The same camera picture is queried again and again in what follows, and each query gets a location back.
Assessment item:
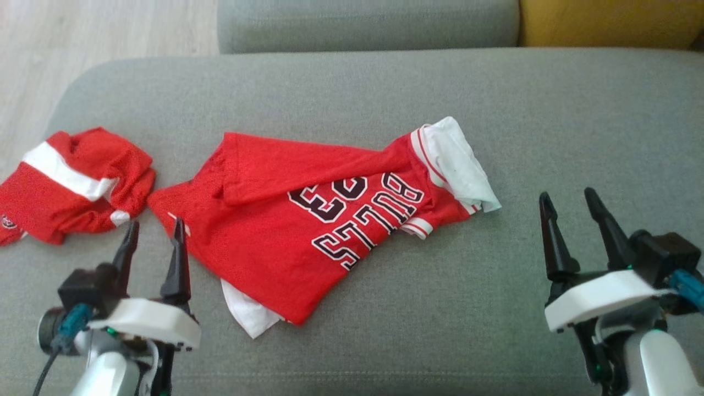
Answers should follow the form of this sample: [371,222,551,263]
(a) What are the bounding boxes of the red shorts with white stripe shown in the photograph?
[0,127,156,246]

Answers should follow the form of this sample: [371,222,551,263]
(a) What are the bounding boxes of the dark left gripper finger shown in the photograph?
[160,217,192,307]
[113,221,140,292]

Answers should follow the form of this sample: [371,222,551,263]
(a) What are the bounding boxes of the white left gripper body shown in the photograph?
[88,297,202,396]

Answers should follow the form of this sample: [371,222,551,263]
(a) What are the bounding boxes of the large yellow sofa backrest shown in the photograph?
[519,0,704,50]

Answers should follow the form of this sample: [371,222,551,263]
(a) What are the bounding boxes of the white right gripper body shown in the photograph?
[544,269,669,396]

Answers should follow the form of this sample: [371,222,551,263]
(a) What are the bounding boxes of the red Bulls basketball jersey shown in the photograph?
[147,116,502,339]

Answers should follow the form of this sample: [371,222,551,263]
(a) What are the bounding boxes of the right camera cable teal plug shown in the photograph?
[668,269,704,311]

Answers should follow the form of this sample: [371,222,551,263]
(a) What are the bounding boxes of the grey sofa back cushion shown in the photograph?
[217,0,520,54]

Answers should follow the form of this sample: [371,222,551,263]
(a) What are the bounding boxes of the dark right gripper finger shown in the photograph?
[539,191,580,281]
[584,188,636,270]

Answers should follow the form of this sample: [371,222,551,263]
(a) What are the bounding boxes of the camera cable teal plug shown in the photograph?
[32,304,94,396]
[668,269,704,311]

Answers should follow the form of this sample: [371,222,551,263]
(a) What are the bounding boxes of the left camera cable teal plug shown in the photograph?
[32,304,94,396]

